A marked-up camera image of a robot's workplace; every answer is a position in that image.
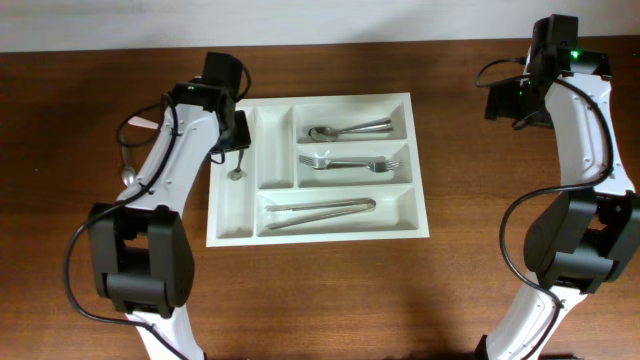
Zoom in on large steel spoon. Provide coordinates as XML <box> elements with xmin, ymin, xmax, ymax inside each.
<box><xmin>309</xmin><ymin>124</ymin><xmax>393</xmax><ymax>142</ymax></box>
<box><xmin>308</xmin><ymin>118</ymin><xmax>393</xmax><ymax>142</ymax></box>

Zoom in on steel fork pointing up-left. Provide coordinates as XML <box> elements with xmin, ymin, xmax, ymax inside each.
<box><xmin>298</xmin><ymin>155</ymin><xmax>382</xmax><ymax>170</ymax></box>

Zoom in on left black cable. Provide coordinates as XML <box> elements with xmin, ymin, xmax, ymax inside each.
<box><xmin>63</xmin><ymin>62</ymin><xmax>253</xmax><ymax>360</ymax></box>

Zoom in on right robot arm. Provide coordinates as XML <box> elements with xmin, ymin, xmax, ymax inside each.
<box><xmin>474</xmin><ymin>14</ymin><xmax>639</xmax><ymax>359</ymax></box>

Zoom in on pink plastic knife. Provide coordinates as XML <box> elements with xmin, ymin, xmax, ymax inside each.
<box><xmin>127</xmin><ymin>116</ymin><xmax>159</xmax><ymax>130</ymax></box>

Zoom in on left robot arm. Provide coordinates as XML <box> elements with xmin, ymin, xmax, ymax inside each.
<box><xmin>81</xmin><ymin>52</ymin><xmax>251</xmax><ymax>359</ymax></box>

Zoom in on steel kitchen tongs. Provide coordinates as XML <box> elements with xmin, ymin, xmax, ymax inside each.
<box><xmin>265</xmin><ymin>198</ymin><xmax>377</xmax><ymax>230</ymax></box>

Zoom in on black cable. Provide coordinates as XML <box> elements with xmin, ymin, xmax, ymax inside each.
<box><xmin>474</xmin><ymin>57</ymin><xmax>616</xmax><ymax>360</ymax></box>
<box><xmin>63</xmin><ymin>62</ymin><xmax>253</xmax><ymax>360</ymax></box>

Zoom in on white plastic cutlery tray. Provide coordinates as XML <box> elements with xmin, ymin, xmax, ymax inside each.
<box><xmin>206</xmin><ymin>93</ymin><xmax>430</xmax><ymax>247</ymax></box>

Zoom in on small steel teaspoon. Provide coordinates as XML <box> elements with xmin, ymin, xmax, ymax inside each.
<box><xmin>121</xmin><ymin>146</ymin><xmax>136</xmax><ymax>187</ymax></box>
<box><xmin>227</xmin><ymin>150</ymin><xmax>246</xmax><ymax>181</ymax></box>

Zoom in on steel fork pointing down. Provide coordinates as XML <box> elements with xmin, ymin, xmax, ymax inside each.
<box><xmin>326</xmin><ymin>160</ymin><xmax>402</xmax><ymax>173</ymax></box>

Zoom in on right black cable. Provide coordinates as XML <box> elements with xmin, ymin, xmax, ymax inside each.
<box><xmin>474</xmin><ymin>57</ymin><xmax>616</xmax><ymax>360</ymax></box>

